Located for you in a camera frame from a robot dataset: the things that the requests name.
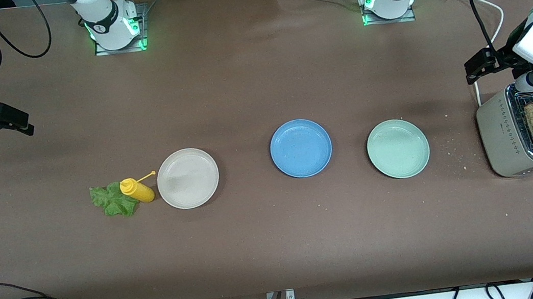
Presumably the beige plate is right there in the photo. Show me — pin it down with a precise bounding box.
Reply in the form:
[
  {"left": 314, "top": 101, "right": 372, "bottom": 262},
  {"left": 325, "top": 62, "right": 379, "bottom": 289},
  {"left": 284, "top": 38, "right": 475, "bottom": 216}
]
[{"left": 153, "top": 144, "right": 224, "bottom": 213}]

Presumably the pale green plate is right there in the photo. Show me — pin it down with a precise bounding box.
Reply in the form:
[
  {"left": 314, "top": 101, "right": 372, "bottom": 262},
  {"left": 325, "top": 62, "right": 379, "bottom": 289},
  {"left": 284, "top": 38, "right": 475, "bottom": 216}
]
[{"left": 364, "top": 115, "right": 433, "bottom": 183}]

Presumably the beige chrome toaster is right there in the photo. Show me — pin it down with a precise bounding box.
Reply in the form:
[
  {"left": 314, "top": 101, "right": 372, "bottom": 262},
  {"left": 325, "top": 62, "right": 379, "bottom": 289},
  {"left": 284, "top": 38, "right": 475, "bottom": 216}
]
[{"left": 472, "top": 81, "right": 533, "bottom": 187}]

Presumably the green lettuce leaf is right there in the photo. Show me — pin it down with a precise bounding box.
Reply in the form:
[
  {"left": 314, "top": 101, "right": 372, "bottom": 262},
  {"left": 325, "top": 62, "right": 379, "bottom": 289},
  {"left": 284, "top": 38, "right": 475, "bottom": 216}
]
[{"left": 88, "top": 180, "right": 142, "bottom": 221}]

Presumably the white power cable with plug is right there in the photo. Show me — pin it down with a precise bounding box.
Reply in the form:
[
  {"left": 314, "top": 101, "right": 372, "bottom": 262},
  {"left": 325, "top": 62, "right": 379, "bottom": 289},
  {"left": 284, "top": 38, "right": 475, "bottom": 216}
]
[{"left": 448, "top": 0, "right": 517, "bottom": 110}]

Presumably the yellow mustard squeeze bottle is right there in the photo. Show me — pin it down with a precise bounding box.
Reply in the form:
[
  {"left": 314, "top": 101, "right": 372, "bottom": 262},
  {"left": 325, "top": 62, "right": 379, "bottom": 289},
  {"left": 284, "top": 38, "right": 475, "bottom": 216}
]
[{"left": 118, "top": 170, "right": 160, "bottom": 207}]

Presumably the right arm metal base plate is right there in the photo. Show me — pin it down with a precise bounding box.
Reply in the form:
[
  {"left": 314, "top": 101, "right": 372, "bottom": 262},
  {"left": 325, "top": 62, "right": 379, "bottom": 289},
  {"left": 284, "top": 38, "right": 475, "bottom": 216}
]
[{"left": 89, "top": 1, "right": 151, "bottom": 57}]

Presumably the black right arm cable loop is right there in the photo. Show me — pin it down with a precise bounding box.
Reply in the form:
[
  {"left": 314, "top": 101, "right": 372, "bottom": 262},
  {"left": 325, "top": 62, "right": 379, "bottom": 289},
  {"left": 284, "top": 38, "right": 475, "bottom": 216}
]
[{"left": 0, "top": 0, "right": 55, "bottom": 64}]

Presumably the blue plate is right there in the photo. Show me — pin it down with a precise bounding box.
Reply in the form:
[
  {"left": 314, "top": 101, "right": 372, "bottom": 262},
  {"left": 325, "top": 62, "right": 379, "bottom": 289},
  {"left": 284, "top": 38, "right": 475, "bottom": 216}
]
[{"left": 266, "top": 115, "right": 336, "bottom": 182}]

